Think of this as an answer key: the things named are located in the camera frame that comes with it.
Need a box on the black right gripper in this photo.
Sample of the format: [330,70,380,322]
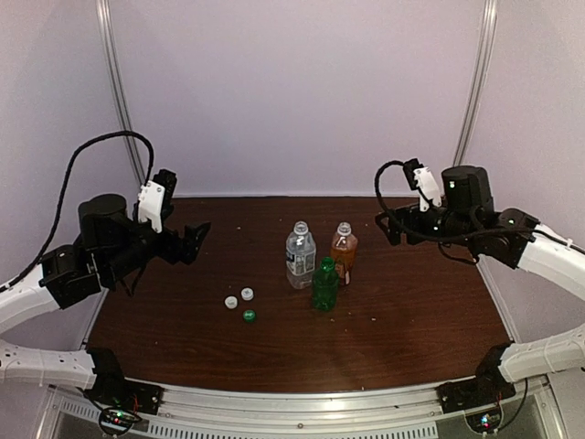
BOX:
[375,202,477,250]

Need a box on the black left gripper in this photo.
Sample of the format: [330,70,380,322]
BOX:
[101,209,209,284]

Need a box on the orange tea bottle red label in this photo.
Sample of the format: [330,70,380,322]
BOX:
[330,221,358,285]

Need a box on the white water bottle cap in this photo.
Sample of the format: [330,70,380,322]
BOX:
[240,287,254,301]

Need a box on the green plastic bottle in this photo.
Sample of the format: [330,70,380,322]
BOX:
[312,257,339,311]

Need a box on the clear water bottle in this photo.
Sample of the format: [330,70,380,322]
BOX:
[285,220,316,290]

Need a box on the green bottle cap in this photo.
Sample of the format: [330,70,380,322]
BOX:
[242,309,257,323]

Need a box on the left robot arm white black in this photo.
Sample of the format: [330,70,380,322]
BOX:
[1,194,211,406]

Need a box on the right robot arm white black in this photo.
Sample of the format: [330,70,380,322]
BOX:
[374,158,584,404]

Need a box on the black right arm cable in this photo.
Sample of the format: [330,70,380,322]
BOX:
[373,159,540,243]

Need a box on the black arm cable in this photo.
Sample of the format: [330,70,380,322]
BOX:
[373,159,540,243]
[0,131,155,294]

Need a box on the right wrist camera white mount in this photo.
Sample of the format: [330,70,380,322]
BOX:
[403,158,442,212]

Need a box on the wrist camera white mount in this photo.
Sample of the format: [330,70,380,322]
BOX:
[133,169,177,233]
[403,158,442,212]

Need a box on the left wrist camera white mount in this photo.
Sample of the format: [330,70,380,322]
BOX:
[133,169,177,233]

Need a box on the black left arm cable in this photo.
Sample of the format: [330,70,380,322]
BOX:
[0,131,155,294]

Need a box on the front aluminium rail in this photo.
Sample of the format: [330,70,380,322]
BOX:
[45,360,557,439]

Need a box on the right aluminium frame post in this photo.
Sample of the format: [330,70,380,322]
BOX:
[452,0,498,166]

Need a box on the aluminium frame post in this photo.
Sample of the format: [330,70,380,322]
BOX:
[452,0,498,166]
[95,0,146,186]

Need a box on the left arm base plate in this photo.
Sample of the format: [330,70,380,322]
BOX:
[83,375,163,415]

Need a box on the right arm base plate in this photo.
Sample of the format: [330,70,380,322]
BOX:
[436,375,516,414]

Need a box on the left aluminium frame post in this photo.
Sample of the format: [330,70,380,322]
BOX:
[95,0,146,186]

